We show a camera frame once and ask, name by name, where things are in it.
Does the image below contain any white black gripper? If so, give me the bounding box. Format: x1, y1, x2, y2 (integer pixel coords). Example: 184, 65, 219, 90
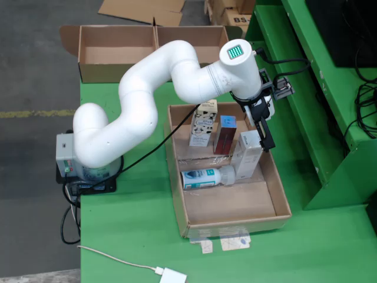
239, 93, 276, 153

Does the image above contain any white carton box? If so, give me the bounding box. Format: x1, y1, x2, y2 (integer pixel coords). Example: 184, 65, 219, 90
231, 130, 263, 180

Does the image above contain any dark red holographic box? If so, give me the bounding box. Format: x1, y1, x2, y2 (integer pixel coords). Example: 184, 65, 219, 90
213, 114, 237, 155

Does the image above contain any grey robot base box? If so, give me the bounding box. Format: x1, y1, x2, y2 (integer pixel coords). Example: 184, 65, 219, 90
55, 134, 84, 178

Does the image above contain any cow print hand cream box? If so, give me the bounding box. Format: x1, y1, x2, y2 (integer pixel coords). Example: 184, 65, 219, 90
188, 99, 218, 147

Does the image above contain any large shallow cardboard tray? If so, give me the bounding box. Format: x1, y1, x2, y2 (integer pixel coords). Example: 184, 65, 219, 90
164, 100, 292, 239

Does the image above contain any printed BS cardboard box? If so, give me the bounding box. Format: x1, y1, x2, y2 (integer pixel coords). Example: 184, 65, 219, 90
220, 7, 251, 28

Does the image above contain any small labelled cardboard box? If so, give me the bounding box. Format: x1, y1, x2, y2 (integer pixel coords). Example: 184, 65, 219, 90
206, 0, 257, 17

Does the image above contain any empty cardboard box with flaps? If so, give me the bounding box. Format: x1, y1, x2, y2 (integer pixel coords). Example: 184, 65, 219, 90
97, 0, 186, 27

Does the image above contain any green metal shelf unit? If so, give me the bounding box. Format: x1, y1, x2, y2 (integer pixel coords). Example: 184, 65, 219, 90
244, 0, 377, 210

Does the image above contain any white shoe fresh bottle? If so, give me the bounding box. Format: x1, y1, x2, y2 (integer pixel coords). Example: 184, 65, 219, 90
180, 164, 236, 191

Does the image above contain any taped paper tag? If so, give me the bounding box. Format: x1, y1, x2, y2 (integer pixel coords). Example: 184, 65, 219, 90
219, 229, 253, 252
190, 231, 214, 254

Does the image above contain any black monitor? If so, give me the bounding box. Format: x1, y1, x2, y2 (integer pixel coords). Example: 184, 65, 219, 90
305, 0, 377, 68

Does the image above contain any white power adapter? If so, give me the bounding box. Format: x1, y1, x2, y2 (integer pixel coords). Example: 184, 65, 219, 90
160, 266, 188, 283

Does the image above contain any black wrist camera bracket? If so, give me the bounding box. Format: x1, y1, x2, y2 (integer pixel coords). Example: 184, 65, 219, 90
258, 69, 295, 101

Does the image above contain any black camera cable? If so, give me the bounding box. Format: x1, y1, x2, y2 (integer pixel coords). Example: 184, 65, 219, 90
254, 47, 312, 86

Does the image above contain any black cable bundle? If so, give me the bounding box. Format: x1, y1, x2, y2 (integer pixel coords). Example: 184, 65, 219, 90
343, 44, 377, 151

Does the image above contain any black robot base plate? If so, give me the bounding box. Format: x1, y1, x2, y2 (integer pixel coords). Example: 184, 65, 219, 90
55, 163, 117, 196

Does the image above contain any thin white cable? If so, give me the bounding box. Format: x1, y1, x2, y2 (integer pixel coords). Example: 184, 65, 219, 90
76, 245, 162, 277

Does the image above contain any black floor power cable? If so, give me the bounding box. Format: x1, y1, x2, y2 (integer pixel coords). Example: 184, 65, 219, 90
60, 181, 82, 245

